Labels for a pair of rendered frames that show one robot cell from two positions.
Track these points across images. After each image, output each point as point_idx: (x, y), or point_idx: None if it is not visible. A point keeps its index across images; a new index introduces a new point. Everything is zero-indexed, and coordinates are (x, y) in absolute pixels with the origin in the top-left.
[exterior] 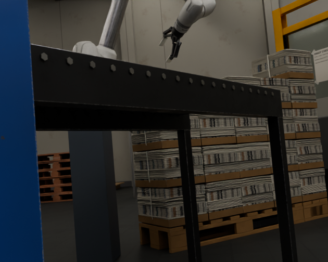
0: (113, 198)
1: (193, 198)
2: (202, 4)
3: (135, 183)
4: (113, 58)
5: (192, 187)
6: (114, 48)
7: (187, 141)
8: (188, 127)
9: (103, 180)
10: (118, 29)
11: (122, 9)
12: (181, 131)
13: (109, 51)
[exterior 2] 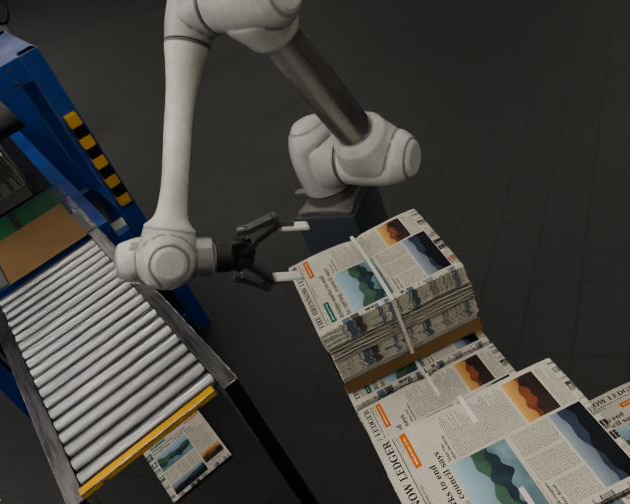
0: None
1: (279, 472)
2: (118, 277)
3: None
4: (350, 165)
5: (273, 463)
6: (352, 142)
7: (242, 418)
8: (235, 407)
9: None
10: (320, 116)
11: (290, 84)
12: None
13: (336, 152)
